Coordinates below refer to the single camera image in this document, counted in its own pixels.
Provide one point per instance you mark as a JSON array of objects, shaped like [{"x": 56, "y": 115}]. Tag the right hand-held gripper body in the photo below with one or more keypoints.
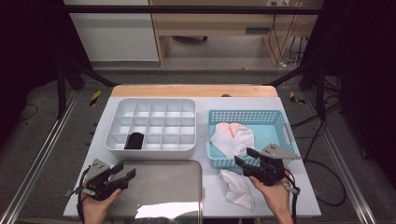
[{"x": 271, "y": 171}]

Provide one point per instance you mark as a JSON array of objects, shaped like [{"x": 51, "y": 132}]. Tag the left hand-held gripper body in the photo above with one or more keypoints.
[{"x": 99, "y": 186}]

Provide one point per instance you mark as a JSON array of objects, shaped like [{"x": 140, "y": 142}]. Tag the white sock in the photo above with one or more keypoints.
[
  {"x": 236, "y": 143},
  {"x": 238, "y": 189}
]

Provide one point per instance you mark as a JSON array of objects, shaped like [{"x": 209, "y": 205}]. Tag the blue perforated plastic basket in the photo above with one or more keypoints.
[{"x": 271, "y": 130}]

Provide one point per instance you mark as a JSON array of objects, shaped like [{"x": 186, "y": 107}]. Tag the black sock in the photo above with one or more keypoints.
[
  {"x": 137, "y": 137},
  {"x": 134, "y": 143}
]

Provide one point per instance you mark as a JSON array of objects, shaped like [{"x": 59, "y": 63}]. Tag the white divided organizer box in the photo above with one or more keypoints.
[{"x": 149, "y": 154}]

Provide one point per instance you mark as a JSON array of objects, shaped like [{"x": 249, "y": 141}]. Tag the metal tray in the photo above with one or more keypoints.
[{"x": 162, "y": 186}]

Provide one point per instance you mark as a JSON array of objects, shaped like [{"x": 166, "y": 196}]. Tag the person's left hand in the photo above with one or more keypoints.
[{"x": 95, "y": 213}]

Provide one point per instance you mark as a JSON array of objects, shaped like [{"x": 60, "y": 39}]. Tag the person's right hand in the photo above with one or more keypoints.
[{"x": 278, "y": 202}]

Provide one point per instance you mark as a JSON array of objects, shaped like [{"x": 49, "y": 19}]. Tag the yellow black floor tape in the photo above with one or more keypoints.
[
  {"x": 294, "y": 98},
  {"x": 95, "y": 98}
]

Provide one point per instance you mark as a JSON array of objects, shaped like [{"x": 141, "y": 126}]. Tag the white cabinet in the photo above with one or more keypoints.
[{"x": 115, "y": 37}]

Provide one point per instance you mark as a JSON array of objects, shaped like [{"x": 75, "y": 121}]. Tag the light wooden desk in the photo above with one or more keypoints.
[{"x": 218, "y": 26}]

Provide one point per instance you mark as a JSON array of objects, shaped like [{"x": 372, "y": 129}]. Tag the black curtain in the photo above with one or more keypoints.
[
  {"x": 28, "y": 46},
  {"x": 367, "y": 62}
]

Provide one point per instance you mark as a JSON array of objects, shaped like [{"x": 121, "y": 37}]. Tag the aluminium floor rail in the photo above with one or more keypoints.
[
  {"x": 342, "y": 161},
  {"x": 40, "y": 161}
]

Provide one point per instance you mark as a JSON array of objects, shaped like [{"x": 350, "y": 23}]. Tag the black diagonal frame strut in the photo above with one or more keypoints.
[
  {"x": 84, "y": 73},
  {"x": 299, "y": 71}
]

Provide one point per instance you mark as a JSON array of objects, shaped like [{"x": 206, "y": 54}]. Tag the black horizontal frame bar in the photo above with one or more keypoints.
[{"x": 186, "y": 9}]

